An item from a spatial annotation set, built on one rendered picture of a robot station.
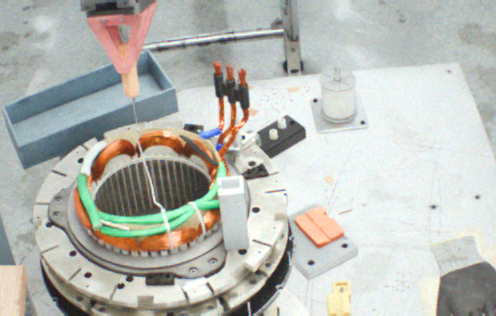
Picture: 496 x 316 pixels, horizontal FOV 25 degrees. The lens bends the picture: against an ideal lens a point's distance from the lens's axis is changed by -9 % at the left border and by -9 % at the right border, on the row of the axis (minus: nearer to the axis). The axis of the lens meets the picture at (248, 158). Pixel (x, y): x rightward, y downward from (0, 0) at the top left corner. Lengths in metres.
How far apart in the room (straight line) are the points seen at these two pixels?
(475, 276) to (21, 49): 2.26
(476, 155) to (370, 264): 0.31
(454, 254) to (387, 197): 0.18
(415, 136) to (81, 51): 1.79
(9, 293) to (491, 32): 2.46
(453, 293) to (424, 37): 1.92
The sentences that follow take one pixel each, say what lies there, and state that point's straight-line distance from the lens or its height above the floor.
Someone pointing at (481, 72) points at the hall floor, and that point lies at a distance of 3.43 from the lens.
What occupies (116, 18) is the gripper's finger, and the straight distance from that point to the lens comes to 1.26.
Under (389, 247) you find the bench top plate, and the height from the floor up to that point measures 0.78.
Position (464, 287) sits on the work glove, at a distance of 1.72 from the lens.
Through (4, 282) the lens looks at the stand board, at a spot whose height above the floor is 1.06.
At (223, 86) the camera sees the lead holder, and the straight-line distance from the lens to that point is 1.41.
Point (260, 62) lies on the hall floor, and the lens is 3.45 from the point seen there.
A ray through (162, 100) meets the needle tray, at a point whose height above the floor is 1.05.
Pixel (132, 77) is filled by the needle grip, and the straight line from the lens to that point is 1.30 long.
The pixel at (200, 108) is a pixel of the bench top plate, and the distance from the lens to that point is 2.07.
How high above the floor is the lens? 2.09
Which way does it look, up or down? 42 degrees down
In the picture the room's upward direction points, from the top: 5 degrees counter-clockwise
